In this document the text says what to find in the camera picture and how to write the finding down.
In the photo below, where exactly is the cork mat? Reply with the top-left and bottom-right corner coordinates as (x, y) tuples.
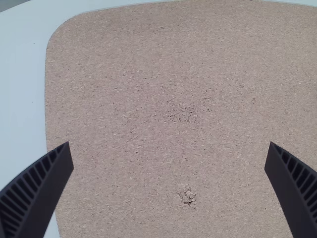
(45, 0), (317, 238)

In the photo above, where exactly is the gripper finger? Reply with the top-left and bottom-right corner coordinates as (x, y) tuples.
(0, 141), (75, 238)
(264, 141), (317, 238)

